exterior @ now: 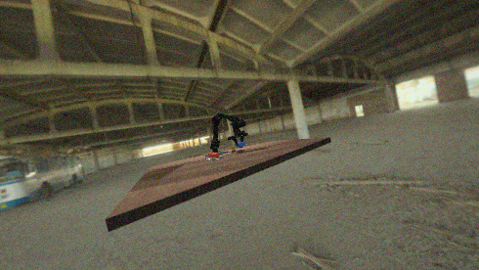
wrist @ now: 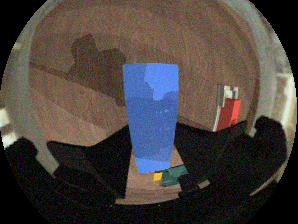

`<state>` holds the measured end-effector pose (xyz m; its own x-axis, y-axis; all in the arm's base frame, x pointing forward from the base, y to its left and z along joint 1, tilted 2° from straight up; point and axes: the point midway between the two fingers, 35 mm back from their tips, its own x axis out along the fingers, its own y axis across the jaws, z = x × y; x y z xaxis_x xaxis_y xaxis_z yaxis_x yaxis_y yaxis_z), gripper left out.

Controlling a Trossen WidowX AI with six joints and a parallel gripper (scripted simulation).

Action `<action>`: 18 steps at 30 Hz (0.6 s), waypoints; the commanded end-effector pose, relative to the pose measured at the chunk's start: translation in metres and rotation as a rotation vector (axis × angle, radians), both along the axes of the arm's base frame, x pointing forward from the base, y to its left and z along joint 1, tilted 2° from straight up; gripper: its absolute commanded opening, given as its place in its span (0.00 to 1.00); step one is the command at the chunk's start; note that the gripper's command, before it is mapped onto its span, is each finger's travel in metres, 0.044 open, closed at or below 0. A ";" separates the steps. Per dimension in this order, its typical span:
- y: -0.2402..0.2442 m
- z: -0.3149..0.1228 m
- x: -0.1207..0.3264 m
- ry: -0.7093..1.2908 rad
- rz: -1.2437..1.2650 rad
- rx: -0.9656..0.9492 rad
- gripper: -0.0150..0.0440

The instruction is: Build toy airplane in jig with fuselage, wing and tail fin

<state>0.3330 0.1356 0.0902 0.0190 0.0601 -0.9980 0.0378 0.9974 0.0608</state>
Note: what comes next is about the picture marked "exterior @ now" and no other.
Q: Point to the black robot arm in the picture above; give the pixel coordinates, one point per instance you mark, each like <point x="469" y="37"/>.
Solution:
<point x="236" y="122"/>

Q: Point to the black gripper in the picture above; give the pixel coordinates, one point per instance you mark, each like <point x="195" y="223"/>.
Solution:
<point x="234" y="137"/>

